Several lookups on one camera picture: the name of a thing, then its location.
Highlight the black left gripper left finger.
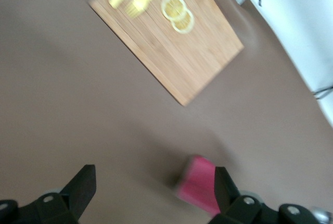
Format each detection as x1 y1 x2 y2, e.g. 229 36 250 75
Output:
25 164 98 224

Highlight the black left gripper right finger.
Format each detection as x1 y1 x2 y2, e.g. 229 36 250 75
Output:
211 166 262 224

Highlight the covered lemon slice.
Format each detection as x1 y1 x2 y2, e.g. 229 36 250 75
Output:
171 10 195 34

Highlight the whole lemon slice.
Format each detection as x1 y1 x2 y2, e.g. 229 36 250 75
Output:
160 0 187 19

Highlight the bamboo cutting board with handle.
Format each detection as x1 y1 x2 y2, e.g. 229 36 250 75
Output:
87 0 245 107

